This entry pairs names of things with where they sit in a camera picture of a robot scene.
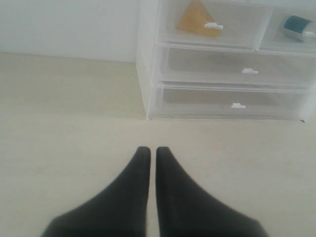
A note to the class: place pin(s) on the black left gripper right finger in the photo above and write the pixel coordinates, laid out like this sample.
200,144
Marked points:
186,210

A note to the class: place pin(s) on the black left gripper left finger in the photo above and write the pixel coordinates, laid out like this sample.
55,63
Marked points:
120,210

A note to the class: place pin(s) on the small drawer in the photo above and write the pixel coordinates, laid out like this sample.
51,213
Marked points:
274,40
244,24

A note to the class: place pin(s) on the yellow cheese wedge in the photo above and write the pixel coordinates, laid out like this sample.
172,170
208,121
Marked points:
197,20

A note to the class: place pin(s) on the white pill bottle blue label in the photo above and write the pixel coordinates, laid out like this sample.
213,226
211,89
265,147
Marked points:
298,28

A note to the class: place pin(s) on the wide drawer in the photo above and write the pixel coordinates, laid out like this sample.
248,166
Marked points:
228,102
188,65

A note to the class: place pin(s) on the clear plastic drawer cabinet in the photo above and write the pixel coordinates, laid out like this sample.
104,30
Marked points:
148,47

